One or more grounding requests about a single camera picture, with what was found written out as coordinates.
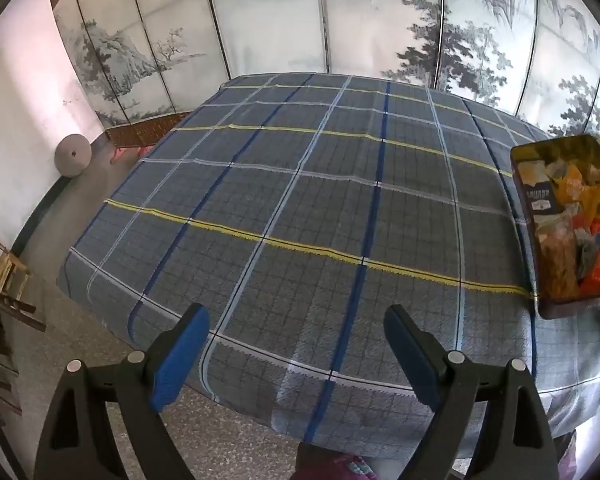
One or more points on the clear bag of golden snacks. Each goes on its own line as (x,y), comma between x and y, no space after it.
(560,260)

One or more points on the dark blue snack packet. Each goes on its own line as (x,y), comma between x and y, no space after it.
(541,199)

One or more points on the white snack packet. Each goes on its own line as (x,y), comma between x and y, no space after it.
(532,172)

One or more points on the pink cloth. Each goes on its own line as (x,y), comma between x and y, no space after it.
(345,467)

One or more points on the blue plaid tablecloth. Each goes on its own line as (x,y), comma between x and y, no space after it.
(330,200)

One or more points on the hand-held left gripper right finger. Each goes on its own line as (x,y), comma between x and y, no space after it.
(410,350)

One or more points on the red metal frame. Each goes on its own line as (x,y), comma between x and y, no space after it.
(125,152)

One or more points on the grey round stone disc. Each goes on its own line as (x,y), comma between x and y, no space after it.
(73,156)

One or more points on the orange snack packet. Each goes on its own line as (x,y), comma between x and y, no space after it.
(572,185)

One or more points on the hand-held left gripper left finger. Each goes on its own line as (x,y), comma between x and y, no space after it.
(180,355)

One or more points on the painted landscape folding screen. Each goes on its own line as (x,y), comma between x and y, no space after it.
(270,20)

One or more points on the wooden folding chair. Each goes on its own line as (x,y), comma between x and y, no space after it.
(10,270)

